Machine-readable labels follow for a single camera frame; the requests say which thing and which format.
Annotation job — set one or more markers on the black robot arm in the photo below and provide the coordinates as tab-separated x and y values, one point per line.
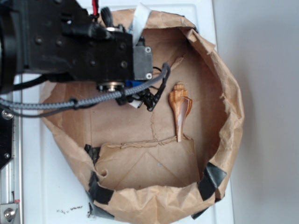
61	41

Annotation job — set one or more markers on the black mounting bracket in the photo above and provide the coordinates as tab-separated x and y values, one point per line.
6	137

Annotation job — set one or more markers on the brown paper bag tray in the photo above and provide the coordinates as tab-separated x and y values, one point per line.
129	160

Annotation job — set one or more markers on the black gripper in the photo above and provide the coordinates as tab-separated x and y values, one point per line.
107	55

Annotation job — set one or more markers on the aluminum frame rail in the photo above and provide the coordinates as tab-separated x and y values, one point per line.
11	182

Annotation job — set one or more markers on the brown spiral seashell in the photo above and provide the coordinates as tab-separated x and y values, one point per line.
181	105

